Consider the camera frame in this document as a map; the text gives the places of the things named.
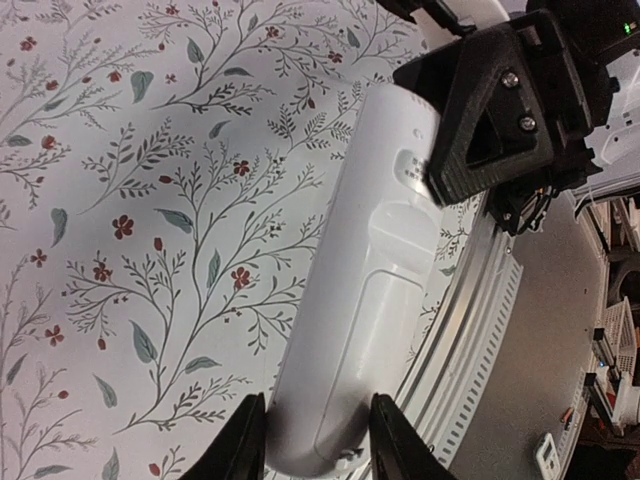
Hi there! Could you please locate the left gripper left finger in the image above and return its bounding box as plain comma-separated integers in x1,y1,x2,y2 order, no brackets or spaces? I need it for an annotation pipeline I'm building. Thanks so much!
181,393,266,480

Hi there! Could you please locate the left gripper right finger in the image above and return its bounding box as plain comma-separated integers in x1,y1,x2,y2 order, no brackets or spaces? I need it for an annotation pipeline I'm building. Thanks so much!
368,393,455,480

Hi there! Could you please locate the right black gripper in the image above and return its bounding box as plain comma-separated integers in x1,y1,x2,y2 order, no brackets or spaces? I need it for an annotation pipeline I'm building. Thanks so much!
392,9,618,205

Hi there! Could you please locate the white remote control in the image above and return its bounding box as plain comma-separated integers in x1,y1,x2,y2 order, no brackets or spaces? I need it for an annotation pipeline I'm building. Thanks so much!
266,85,443,478

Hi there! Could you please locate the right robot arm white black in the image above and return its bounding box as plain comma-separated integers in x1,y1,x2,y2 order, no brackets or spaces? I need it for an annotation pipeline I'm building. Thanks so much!
384,1,639,205

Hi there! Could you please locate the small white background remote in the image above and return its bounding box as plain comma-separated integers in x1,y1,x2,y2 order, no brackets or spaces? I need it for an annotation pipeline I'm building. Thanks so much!
534,432,561,480

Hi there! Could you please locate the front aluminium rail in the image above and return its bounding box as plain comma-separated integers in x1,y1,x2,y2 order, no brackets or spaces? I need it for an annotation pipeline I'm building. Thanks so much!
269,199,640,480

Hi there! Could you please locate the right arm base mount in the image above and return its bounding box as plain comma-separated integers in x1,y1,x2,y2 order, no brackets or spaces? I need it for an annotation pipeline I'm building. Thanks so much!
488,179,556,236

